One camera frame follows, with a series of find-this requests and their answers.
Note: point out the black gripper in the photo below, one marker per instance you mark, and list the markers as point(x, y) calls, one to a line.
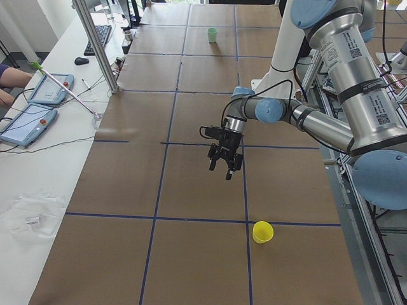
point(232, 140)

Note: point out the yellow cup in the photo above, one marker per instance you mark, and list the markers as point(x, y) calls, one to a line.
point(262, 232)

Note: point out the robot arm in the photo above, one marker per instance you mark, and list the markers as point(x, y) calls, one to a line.
point(371, 132)

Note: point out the stack of books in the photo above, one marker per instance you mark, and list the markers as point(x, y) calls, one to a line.
point(327, 85)

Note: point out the green cup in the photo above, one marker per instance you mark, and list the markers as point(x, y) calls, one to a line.
point(212, 34)

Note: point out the small metal cup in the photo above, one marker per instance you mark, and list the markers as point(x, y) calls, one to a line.
point(128, 35)

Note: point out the black marker pen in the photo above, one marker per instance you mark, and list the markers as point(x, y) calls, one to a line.
point(86, 84)

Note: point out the black computer mouse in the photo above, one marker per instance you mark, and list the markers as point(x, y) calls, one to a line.
point(81, 61)

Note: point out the black keyboard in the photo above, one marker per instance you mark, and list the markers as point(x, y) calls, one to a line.
point(103, 33)

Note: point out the clear plastic bag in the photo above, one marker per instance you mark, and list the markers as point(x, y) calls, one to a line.
point(36, 216)

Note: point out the far teach pendant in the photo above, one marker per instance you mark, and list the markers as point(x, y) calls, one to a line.
point(47, 92)

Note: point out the teach pendant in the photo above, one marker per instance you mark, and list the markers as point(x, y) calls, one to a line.
point(47, 92)
point(27, 126)

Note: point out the near teach pendant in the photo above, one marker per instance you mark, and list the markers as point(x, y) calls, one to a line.
point(27, 126)

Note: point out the seated man in black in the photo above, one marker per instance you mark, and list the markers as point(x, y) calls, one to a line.
point(12, 78)

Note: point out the reacher stick with green handle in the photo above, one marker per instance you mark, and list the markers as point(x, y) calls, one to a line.
point(96, 116)

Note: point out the aluminium frame post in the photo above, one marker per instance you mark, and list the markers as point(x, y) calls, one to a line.
point(89, 26)

